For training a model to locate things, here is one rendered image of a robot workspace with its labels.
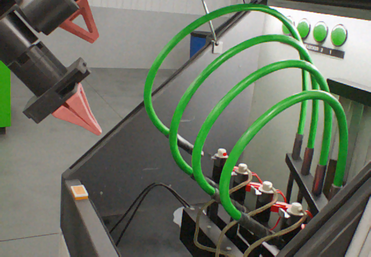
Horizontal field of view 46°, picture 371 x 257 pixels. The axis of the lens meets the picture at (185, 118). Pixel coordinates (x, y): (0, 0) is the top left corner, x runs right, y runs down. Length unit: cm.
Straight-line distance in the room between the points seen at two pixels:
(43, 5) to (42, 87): 11
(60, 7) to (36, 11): 3
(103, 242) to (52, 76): 41
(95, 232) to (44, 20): 49
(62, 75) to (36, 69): 4
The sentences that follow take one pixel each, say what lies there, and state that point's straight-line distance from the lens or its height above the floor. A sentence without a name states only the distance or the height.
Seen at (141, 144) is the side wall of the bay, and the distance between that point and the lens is 118.
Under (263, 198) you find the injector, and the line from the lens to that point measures 78.
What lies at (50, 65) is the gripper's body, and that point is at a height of 133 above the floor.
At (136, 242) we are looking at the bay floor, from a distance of 113.
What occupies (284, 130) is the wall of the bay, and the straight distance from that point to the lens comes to 119.
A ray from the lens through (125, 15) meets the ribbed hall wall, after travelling 755.
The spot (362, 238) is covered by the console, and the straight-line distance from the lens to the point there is 66.
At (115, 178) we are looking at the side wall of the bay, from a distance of 119.
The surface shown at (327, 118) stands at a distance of 81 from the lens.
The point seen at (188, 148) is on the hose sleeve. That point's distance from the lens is 86.
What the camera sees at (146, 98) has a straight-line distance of 79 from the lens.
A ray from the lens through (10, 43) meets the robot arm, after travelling 61.
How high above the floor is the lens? 145
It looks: 17 degrees down
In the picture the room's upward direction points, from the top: 6 degrees clockwise
